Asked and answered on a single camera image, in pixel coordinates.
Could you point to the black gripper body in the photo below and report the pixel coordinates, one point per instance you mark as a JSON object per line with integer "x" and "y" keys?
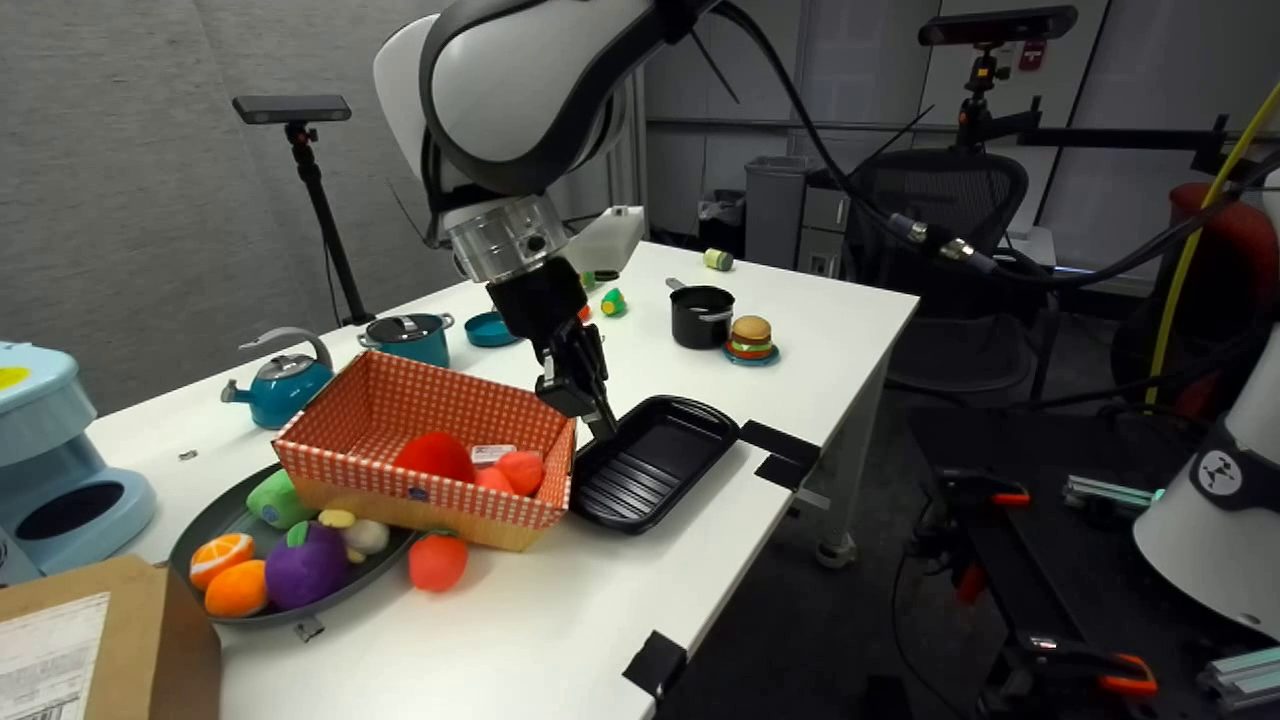
{"x": 543, "y": 303}

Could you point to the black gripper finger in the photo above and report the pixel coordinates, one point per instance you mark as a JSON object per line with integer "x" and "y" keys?
{"x": 596, "y": 385}
{"x": 567, "y": 398}

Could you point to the brown cardboard box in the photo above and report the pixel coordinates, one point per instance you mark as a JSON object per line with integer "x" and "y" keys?
{"x": 134, "y": 652}

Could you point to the small blue dish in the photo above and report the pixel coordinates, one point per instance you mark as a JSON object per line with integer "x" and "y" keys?
{"x": 489, "y": 329}

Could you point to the small green toy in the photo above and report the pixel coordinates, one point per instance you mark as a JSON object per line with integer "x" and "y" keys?
{"x": 614, "y": 306}

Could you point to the small orange-red toy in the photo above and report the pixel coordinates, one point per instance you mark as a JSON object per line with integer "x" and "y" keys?
{"x": 489, "y": 480}
{"x": 520, "y": 471}

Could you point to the black ribbed grill tray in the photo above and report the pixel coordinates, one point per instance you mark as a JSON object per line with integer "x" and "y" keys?
{"x": 652, "y": 464}

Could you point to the black toy cup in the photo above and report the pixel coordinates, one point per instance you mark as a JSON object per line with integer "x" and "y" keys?
{"x": 700, "y": 320}

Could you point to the teal toy pot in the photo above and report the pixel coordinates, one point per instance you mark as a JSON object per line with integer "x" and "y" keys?
{"x": 415, "y": 340}

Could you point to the red plush toy pepper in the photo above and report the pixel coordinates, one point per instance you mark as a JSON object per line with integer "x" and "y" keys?
{"x": 435, "y": 459}

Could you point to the toy burger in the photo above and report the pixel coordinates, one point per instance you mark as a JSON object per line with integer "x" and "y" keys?
{"x": 748, "y": 336}

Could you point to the small yellow-green toy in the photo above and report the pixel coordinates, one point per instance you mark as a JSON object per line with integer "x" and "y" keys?
{"x": 716, "y": 259}

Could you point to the black table clamp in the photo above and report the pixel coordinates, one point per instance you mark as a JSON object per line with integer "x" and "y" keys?
{"x": 781, "y": 453}
{"x": 659, "y": 663}

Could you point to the yellow toy banana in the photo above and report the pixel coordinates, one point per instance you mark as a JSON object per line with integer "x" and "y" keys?
{"x": 356, "y": 536}

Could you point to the grey trash bin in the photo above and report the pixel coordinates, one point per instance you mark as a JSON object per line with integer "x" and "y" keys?
{"x": 772, "y": 206}

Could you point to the blue toy kettle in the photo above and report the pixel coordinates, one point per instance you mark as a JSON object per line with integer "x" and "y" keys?
{"x": 287, "y": 385}

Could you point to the white table leg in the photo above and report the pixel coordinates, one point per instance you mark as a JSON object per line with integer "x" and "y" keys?
{"x": 854, "y": 464}

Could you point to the green toy vegetable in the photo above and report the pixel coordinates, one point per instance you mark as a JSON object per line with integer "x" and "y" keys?
{"x": 275, "y": 506}

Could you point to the purple toy eggplant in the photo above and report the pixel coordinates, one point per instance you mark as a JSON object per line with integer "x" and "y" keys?
{"x": 308, "y": 577}

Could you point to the dark round plate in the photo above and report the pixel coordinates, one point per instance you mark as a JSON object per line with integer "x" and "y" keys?
{"x": 222, "y": 515}

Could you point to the black office chair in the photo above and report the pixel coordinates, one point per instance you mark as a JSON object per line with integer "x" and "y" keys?
{"x": 961, "y": 320}

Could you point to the orange toy slice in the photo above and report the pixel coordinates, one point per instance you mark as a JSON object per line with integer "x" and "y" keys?
{"x": 222, "y": 552}

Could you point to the orange toy fruit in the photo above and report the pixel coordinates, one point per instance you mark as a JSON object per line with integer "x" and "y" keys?
{"x": 236, "y": 591}

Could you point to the grey backdrop curtain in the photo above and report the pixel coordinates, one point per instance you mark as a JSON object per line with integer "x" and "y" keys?
{"x": 134, "y": 224}

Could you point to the light blue toy toaster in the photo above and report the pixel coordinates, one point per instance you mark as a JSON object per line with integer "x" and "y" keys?
{"x": 53, "y": 443}

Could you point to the red and black chair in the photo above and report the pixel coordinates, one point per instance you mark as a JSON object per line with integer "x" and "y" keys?
{"x": 1243, "y": 281}

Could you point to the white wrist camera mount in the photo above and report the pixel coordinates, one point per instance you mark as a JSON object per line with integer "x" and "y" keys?
{"x": 607, "y": 242}

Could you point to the thin black camera tripod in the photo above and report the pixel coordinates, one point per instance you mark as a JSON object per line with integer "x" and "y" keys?
{"x": 322, "y": 212}

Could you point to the black bar camera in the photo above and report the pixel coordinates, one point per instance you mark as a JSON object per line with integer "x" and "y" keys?
{"x": 292, "y": 110}

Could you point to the black stereo camera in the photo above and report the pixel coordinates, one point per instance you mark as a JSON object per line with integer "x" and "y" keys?
{"x": 1001, "y": 25}

